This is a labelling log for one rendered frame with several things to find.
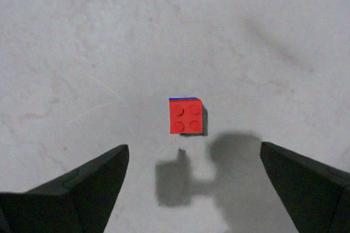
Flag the red block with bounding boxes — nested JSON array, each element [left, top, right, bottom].
[[169, 99, 202, 134]]

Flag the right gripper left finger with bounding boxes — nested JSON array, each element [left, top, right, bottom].
[[0, 144, 129, 233]]

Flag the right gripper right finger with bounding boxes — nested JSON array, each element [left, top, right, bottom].
[[260, 142, 350, 233]]

